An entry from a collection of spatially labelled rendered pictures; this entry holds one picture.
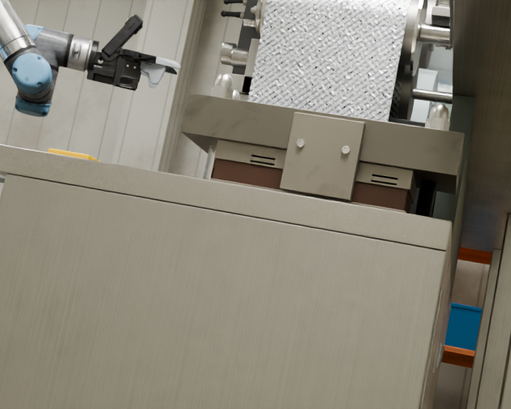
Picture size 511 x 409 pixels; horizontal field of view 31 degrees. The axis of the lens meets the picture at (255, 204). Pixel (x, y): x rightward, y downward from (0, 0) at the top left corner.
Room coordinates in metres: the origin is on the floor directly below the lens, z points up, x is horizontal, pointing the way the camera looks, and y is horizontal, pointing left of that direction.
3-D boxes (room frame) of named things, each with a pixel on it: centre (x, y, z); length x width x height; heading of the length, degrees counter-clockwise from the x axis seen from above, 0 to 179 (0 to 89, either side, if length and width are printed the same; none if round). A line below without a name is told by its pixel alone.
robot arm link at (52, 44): (2.01, 0.52, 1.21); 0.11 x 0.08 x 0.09; 99
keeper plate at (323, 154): (1.28, -0.08, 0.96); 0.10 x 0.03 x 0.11; 77
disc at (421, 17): (1.53, -0.21, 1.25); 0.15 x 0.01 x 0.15; 167
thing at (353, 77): (1.50, -0.07, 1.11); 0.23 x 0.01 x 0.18; 77
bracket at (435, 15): (1.52, -0.26, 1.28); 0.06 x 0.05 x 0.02; 77
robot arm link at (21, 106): (1.99, 0.52, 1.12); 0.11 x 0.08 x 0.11; 9
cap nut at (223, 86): (1.37, 0.08, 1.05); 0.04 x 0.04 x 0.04
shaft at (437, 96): (1.64, -0.28, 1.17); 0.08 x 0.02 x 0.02; 77
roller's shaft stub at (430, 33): (1.52, -0.25, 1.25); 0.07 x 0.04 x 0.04; 77
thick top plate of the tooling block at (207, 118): (1.38, -0.08, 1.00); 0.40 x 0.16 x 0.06; 77
